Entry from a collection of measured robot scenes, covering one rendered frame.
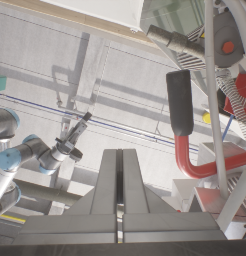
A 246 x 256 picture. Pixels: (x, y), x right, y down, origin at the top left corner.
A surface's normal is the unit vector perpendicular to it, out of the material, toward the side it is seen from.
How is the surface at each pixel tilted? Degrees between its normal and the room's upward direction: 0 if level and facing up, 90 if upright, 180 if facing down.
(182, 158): 84
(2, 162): 90
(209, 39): 113
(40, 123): 90
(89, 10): 90
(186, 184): 163
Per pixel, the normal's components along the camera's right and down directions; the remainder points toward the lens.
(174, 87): -0.60, 0.27
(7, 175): 0.39, 0.59
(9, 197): 0.86, 0.22
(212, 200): 0.10, -0.91
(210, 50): -0.25, -0.19
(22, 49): 0.00, 0.26
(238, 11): -0.67, 0.04
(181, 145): -0.26, 0.29
